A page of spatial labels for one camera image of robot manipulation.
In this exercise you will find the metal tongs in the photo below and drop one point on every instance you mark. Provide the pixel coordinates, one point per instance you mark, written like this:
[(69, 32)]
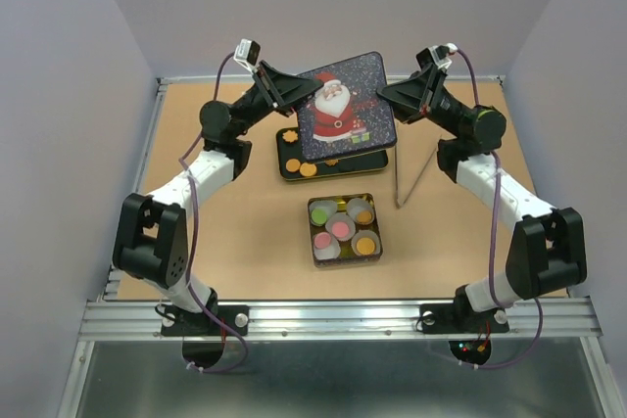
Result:
[(401, 200)]

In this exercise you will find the white paper cup bottom-right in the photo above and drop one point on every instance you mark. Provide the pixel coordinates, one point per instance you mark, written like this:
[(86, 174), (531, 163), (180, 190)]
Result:
[(370, 234)]

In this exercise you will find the orange round cookie bottom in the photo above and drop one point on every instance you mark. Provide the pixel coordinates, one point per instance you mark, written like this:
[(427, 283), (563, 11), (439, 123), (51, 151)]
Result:
[(308, 170)]

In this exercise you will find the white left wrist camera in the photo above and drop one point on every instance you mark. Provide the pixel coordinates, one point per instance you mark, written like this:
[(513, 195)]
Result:
[(246, 54)]

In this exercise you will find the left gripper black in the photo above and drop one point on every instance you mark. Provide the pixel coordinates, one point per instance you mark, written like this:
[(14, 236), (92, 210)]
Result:
[(281, 91)]

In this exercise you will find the orange round cookie packed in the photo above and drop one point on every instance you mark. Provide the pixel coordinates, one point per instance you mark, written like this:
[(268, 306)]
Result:
[(364, 217)]

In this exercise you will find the gold cookie tin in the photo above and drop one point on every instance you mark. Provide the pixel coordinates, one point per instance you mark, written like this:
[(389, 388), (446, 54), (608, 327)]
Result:
[(347, 255)]

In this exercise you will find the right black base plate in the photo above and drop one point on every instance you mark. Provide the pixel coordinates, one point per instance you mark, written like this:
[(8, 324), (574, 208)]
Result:
[(442, 318)]

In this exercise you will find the white paper cup centre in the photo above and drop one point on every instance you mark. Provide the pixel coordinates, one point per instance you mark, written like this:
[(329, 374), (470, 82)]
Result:
[(341, 216)]

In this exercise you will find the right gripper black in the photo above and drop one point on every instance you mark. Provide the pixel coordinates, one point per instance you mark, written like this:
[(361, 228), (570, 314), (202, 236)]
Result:
[(416, 97)]

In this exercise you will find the gold tin lid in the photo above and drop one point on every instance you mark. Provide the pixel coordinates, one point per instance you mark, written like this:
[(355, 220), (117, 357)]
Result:
[(345, 117)]

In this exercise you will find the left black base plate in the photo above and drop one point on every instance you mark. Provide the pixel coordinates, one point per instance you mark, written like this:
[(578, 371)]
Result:
[(180, 323)]

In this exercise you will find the orange round cookie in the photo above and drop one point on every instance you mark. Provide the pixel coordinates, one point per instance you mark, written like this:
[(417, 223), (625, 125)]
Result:
[(365, 246), (308, 170), (292, 165)]

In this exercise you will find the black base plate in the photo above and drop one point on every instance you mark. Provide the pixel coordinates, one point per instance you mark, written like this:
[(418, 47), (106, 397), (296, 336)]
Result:
[(180, 323), (442, 318)]

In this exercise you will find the white paper cup top-left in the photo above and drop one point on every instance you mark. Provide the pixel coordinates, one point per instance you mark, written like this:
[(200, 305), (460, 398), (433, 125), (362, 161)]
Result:
[(330, 206)]

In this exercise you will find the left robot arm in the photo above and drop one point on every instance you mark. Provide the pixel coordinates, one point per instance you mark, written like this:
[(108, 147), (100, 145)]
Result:
[(158, 233)]

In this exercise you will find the orange flower cookie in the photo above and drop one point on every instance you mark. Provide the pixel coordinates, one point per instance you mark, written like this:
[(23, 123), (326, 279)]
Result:
[(290, 136)]

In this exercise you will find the white paper cup bottom-left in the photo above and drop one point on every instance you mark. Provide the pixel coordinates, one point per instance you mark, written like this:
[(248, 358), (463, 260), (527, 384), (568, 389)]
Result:
[(331, 252)]

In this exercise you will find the white paper cup top-right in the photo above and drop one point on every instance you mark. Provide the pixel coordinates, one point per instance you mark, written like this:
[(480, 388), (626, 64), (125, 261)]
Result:
[(356, 205)]

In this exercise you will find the green round cookie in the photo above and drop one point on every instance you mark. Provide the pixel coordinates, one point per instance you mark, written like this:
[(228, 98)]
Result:
[(318, 216)]

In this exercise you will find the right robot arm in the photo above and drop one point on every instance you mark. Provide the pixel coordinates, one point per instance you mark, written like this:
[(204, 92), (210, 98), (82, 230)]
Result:
[(547, 246)]

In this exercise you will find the black cookie tray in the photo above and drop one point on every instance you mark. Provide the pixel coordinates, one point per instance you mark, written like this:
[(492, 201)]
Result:
[(348, 166)]

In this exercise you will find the pink round cookie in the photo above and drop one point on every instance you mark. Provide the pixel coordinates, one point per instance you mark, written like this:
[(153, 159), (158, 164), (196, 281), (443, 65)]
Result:
[(340, 229)]

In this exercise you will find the aluminium front rail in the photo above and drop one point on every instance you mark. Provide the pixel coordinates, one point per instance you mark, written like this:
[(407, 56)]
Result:
[(269, 321)]

